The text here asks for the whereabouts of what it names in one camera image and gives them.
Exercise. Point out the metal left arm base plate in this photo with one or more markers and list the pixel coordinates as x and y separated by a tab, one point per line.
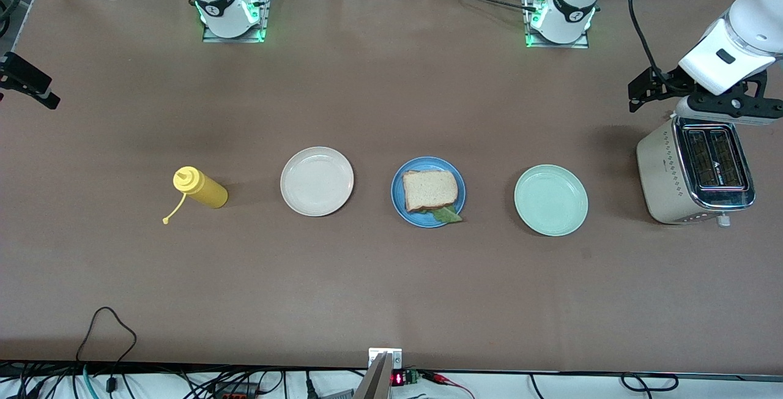
556	45

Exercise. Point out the blue round plate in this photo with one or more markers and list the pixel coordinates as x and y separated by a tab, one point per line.
397	203

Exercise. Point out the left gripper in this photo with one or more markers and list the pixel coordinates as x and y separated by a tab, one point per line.
671	82

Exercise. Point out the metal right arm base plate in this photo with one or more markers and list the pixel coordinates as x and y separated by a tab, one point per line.
232	38

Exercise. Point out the pale green round plate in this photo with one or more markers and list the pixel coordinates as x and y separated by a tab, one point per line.
550	200

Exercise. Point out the brown bread slice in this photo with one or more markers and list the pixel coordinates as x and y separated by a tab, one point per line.
431	190

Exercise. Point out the beige chrome toaster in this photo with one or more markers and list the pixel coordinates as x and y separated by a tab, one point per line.
664	172

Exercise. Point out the grey slanted metal bar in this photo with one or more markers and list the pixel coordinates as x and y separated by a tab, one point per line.
374	380

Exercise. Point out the yellow squeeze bottle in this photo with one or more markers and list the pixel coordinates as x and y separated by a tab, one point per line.
205	191

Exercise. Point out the red black clip leads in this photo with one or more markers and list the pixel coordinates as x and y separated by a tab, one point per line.
446	380

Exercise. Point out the white round plate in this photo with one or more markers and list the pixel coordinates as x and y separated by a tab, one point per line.
317	182

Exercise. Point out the red digit display module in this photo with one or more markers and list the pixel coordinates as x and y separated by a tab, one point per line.
405	379

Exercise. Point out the green lettuce leaf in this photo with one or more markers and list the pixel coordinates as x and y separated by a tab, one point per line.
449	215

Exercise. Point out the small metal table bracket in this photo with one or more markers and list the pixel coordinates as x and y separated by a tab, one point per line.
394	357

